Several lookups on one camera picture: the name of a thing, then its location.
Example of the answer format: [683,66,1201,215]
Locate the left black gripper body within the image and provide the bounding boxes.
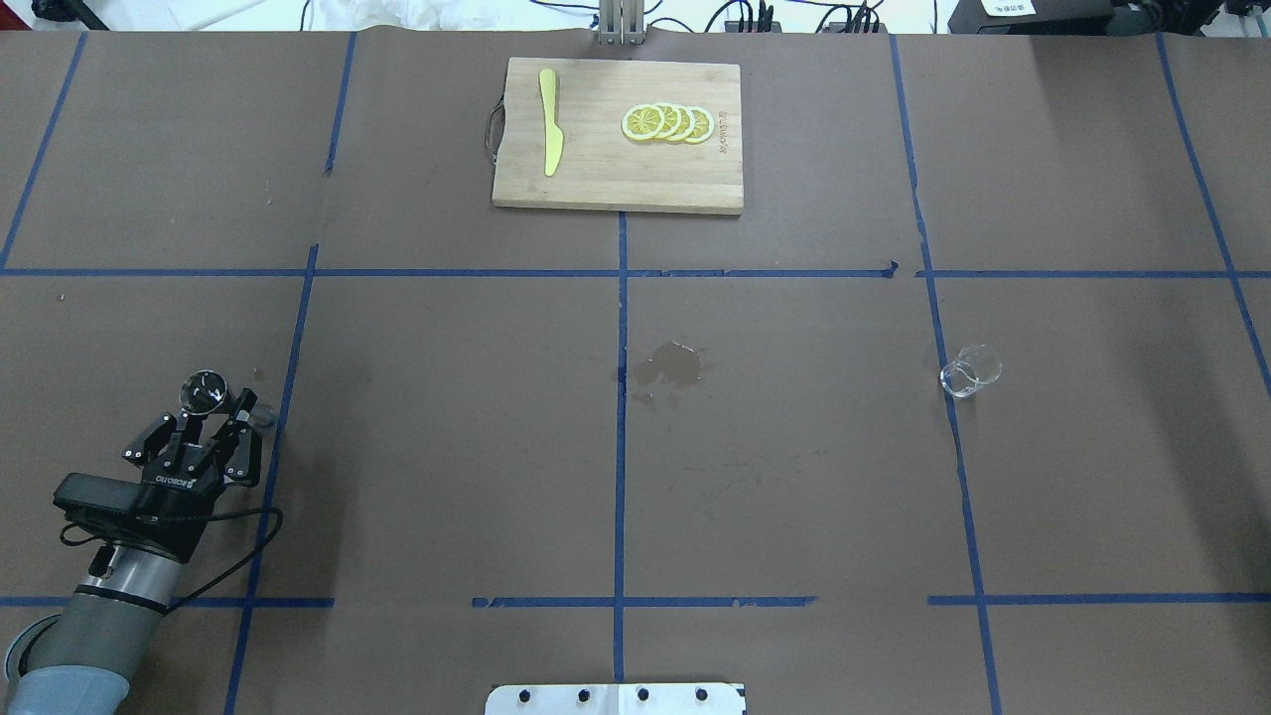
[130,458,225,564]

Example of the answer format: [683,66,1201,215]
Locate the steel double jigger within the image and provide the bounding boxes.
[179,370,280,431]

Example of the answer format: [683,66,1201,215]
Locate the small clear glass cup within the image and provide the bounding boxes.
[938,344,1004,399]

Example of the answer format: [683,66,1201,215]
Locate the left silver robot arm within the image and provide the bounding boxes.
[3,371,277,714]

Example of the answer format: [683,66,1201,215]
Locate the yellow plastic knife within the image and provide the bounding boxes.
[538,69,564,178]

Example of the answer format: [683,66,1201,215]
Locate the wooden cutting board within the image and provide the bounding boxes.
[492,56,745,215]

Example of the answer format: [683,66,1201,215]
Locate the yellow lemon slices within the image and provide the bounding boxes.
[619,102,717,146]

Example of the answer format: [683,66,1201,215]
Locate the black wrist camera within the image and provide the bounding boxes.
[52,474,142,540]

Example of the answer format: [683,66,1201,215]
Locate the black braided cable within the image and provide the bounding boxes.
[60,505,285,610]

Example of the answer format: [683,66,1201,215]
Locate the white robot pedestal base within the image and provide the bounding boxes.
[483,682,749,714]

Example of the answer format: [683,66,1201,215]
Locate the aluminium frame post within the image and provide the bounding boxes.
[595,0,647,46]

